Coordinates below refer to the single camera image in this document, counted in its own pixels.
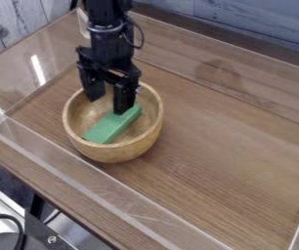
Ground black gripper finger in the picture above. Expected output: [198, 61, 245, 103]
[113, 82, 137, 115]
[78, 64, 105, 102]

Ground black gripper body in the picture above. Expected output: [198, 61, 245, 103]
[76, 23, 142, 87]

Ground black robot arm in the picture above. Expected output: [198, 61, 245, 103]
[76, 0, 142, 115]

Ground green rectangular block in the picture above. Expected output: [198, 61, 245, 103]
[82, 104, 142, 145]

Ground brown wooden bowl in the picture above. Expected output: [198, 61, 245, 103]
[62, 82, 164, 163]

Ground black table leg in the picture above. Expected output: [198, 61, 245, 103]
[29, 194, 45, 220]

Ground clear acrylic corner bracket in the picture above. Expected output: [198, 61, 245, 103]
[77, 8, 89, 40]

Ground clear acrylic tray wall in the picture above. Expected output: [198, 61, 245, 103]
[0, 7, 299, 250]

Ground black metal bracket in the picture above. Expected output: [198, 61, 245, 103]
[24, 213, 78, 250]

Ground black cable loop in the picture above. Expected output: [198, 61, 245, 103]
[0, 213, 28, 250]

